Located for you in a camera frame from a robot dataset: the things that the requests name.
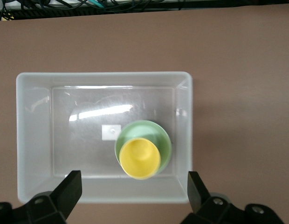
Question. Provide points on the light green bowl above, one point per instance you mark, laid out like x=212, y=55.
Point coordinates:
x=146, y=130

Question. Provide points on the white square label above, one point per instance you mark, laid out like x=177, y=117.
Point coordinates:
x=108, y=133

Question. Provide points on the clear plastic box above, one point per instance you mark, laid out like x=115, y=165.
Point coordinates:
x=35, y=140

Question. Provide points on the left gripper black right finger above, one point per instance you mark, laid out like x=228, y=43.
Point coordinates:
x=202, y=205

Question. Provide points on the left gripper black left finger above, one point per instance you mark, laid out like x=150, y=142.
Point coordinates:
x=63, y=198

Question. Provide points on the yellow plastic cup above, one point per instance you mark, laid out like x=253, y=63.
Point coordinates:
x=139, y=156

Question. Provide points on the brown table cover sheet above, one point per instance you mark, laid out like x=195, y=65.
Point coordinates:
x=228, y=58

